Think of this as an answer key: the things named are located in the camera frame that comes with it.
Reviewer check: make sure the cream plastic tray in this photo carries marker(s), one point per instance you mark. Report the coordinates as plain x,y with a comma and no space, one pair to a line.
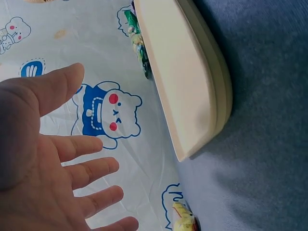
183,79

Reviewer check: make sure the person's left hand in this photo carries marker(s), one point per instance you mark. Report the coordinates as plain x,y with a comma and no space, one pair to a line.
26,168

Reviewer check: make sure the person's left thumb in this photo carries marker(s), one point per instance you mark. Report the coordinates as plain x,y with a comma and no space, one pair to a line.
61,85

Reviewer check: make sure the pile of colourful snack packets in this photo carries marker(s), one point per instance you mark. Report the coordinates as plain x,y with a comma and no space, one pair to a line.
138,41

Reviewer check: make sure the person's right hand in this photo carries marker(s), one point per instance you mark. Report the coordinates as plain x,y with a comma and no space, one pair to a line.
38,1

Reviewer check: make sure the yellow snack packet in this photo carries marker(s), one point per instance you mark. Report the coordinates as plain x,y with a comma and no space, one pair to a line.
184,220

